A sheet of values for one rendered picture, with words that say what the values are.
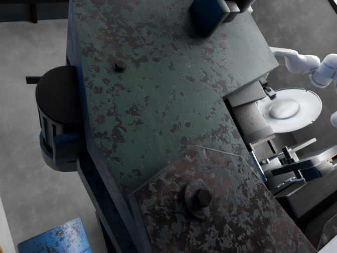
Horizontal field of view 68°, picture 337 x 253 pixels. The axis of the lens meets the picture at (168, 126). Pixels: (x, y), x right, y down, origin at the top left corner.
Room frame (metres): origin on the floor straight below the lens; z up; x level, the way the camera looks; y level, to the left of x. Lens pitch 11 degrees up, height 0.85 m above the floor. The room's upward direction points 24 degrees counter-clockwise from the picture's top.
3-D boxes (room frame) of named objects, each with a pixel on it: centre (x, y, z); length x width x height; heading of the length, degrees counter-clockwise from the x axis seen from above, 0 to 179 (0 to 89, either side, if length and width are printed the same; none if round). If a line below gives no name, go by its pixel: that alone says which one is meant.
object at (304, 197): (0.94, -0.22, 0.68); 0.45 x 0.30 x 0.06; 29
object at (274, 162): (0.94, -0.22, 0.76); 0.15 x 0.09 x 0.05; 29
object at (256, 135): (0.94, -0.22, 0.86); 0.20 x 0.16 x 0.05; 29
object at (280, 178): (0.94, -0.22, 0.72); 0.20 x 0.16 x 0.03; 29
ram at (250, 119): (0.96, -0.26, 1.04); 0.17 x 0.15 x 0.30; 119
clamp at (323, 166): (0.79, -0.30, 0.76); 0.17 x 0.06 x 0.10; 29
